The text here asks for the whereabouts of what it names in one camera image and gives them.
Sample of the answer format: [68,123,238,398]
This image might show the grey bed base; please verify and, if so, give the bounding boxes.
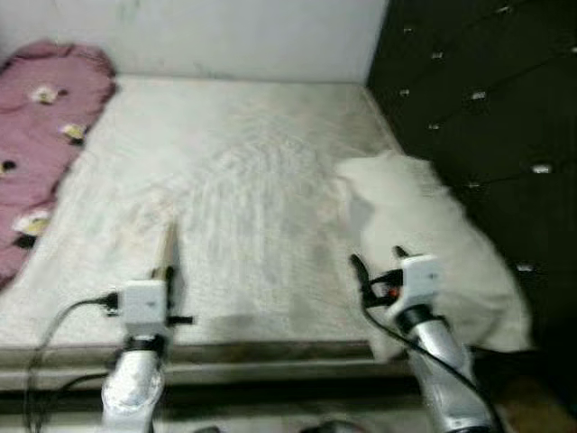
[0,343,506,389]

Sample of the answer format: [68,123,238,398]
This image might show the grey robot right leg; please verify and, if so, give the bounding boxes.
[302,419,362,433]

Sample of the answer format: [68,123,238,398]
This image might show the pink duck print blanket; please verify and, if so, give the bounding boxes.
[0,41,116,290]

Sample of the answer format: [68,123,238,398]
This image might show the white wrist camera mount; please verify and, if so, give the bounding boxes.
[119,280,172,336]
[389,255,443,317]

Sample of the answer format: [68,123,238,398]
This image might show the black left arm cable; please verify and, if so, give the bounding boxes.
[25,293,123,433]
[32,370,123,425]

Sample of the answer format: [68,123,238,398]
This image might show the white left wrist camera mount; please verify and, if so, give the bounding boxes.
[119,280,172,336]

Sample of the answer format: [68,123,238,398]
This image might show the blue yellow children's book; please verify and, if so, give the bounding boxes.
[153,221,188,312]

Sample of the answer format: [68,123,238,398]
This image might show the white quilted mattress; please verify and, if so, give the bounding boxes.
[0,74,533,353]

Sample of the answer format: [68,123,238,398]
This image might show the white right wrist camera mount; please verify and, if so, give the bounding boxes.
[389,255,443,317]

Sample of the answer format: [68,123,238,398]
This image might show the dark tufted headboard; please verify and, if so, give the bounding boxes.
[365,0,577,362]

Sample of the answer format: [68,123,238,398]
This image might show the white pillow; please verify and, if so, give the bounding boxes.
[335,149,533,353]

